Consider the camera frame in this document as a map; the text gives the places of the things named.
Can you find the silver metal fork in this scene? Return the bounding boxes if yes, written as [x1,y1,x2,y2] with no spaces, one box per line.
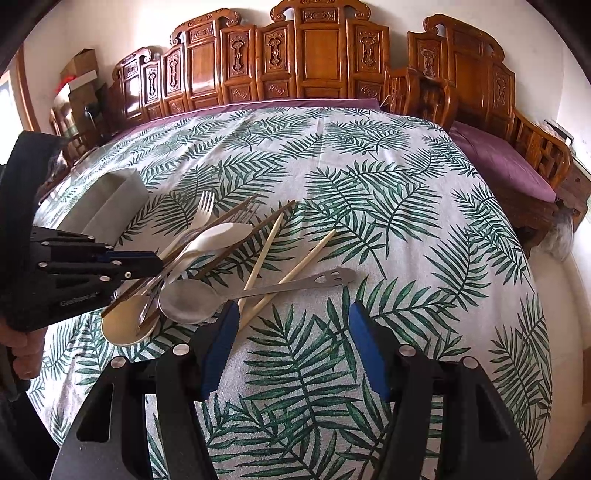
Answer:
[113,191,215,303]

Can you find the silver metal spoon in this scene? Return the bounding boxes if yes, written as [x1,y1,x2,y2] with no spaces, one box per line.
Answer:
[157,267,356,324]

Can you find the beige plastic ladle spoon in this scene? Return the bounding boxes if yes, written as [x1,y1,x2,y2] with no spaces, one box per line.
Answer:
[102,295,159,346]

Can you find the purple seat cushion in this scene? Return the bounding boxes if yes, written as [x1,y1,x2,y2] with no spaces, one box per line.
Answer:
[449,122,556,203]

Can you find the carved wooden armchair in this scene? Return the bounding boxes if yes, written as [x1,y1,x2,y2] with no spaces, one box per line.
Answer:
[385,14,572,251]

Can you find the person's left hand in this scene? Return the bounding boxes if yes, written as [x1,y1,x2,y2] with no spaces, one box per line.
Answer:
[0,318,47,380]

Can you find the stacked cardboard boxes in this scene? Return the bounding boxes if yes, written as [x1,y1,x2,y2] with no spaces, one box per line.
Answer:
[49,49,103,150]

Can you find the carved wooden sofa bench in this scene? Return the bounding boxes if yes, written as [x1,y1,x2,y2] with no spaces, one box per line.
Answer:
[106,1,391,131]

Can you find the purple sofa seat cover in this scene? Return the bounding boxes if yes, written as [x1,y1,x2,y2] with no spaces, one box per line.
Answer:
[113,98,381,141]

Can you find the grey utensil tray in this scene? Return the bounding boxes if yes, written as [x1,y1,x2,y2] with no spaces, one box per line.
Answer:
[57,168,149,246]

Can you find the dark brown wooden chopstick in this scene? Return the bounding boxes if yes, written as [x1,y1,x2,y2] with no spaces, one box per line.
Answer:
[101,194,259,318]

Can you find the white plastic spoon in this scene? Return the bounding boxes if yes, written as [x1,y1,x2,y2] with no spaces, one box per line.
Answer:
[163,222,252,286]

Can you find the palm leaf patterned tablecloth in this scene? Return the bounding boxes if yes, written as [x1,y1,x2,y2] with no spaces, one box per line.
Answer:
[36,107,553,479]

